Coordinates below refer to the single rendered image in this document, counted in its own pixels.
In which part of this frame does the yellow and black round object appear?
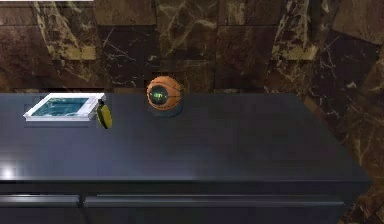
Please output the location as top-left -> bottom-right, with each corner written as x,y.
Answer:
95,98 -> 113,130

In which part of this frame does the dark blue chest of drawers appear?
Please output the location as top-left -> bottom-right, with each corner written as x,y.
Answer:
0,92 -> 373,224

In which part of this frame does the white and teal book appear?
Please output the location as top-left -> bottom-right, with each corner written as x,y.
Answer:
22,92 -> 107,122

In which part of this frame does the orange ball alarm clock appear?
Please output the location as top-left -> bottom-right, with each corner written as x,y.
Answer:
146,75 -> 184,112

